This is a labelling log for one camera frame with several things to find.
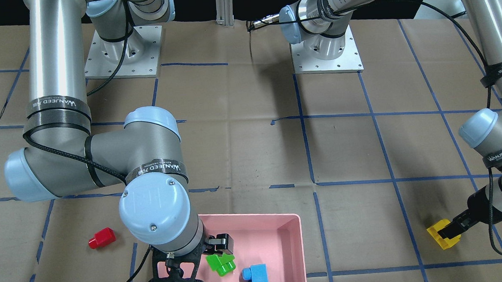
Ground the aluminium frame post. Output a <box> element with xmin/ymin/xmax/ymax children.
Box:
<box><xmin>215</xmin><ymin>0</ymin><xmax>235</xmax><ymax>28</ymax></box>

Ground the pink plastic box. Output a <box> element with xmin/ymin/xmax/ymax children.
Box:
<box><xmin>148</xmin><ymin>209</ymin><xmax>307</xmax><ymax>282</ymax></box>

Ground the blue toy block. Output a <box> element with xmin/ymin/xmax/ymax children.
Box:
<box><xmin>242</xmin><ymin>264</ymin><xmax>269</xmax><ymax>282</ymax></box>

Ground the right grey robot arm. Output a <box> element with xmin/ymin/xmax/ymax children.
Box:
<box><xmin>4</xmin><ymin>0</ymin><xmax>233</xmax><ymax>282</ymax></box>

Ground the red toy block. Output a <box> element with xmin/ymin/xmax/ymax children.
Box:
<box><xmin>88</xmin><ymin>227</ymin><xmax>116</xmax><ymax>249</ymax></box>

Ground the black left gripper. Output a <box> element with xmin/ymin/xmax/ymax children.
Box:
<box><xmin>437</xmin><ymin>187</ymin><xmax>502</xmax><ymax>255</ymax></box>

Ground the green toy block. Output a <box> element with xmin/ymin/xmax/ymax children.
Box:
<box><xmin>206</xmin><ymin>254</ymin><xmax>236</xmax><ymax>277</ymax></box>

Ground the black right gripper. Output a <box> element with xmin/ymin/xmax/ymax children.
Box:
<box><xmin>149</xmin><ymin>233</ymin><xmax>234</xmax><ymax>282</ymax></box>

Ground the yellow toy block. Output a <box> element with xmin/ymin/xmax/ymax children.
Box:
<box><xmin>426</xmin><ymin>218</ymin><xmax>462</xmax><ymax>251</ymax></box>

